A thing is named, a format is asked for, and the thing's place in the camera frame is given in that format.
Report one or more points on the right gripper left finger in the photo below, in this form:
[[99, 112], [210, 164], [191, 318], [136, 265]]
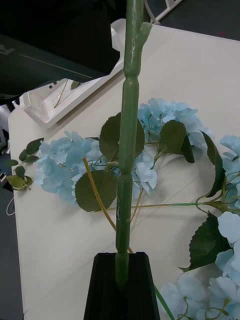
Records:
[[102, 287]]

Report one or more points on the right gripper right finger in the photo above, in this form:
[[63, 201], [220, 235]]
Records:
[[142, 287]]

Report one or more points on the flower with thick green stem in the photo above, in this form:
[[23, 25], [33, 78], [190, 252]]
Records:
[[128, 125]]

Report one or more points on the loose green leaf twig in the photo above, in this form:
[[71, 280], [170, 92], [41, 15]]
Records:
[[20, 172]]

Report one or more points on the shallow white box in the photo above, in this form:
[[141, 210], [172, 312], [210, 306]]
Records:
[[82, 95]]

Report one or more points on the large dark screen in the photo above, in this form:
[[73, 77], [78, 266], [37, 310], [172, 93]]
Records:
[[50, 37]]

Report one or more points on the white frame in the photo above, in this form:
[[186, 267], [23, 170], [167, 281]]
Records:
[[172, 5]]

